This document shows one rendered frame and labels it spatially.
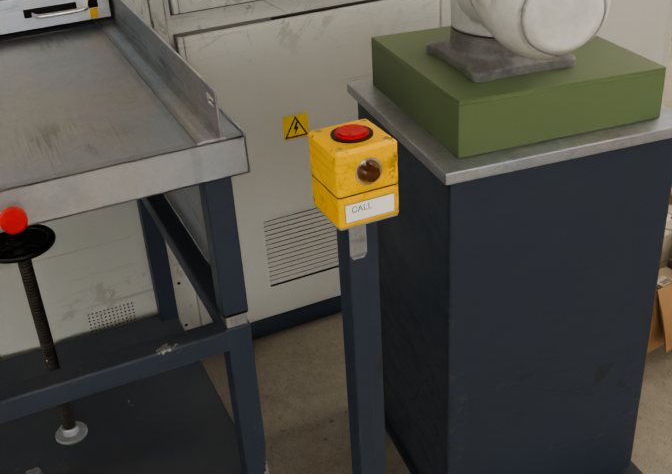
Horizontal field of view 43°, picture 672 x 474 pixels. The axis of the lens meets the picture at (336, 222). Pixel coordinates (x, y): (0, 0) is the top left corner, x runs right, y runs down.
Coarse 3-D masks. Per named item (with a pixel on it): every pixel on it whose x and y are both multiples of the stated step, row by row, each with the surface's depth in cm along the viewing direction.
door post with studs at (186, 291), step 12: (132, 0) 168; (144, 0) 169; (144, 12) 170; (180, 276) 199; (180, 288) 201; (192, 288) 202; (180, 300) 202; (192, 300) 203; (192, 312) 205; (192, 324) 206
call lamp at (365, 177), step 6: (360, 162) 96; (366, 162) 96; (372, 162) 96; (378, 162) 97; (360, 168) 96; (366, 168) 96; (372, 168) 96; (378, 168) 96; (360, 174) 96; (366, 174) 96; (372, 174) 96; (378, 174) 97; (360, 180) 97; (366, 180) 96; (372, 180) 97
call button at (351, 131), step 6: (342, 126) 100; (348, 126) 100; (354, 126) 100; (360, 126) 99; (336, 132) 99; (342, 132) 98; (348, 132) 98; (354, 132) 98; (360, 132) 98; (366, 132) 99; (342, 138) 97; (348, 138) 97; (354, 138) 97; (360, 138) 97
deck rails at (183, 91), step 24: (120, 0) 155; (120, 24) 161; (144, 24) 140; (120, 48) 151; (144, 48) 146; (168, 48) 128; (144, 72) 138; (168, 72) 133; (192, 72) 118; (168, 96) 128; (192, 96) 122; (216, 96) 110; (192, 120) 119; (216, 120) 113
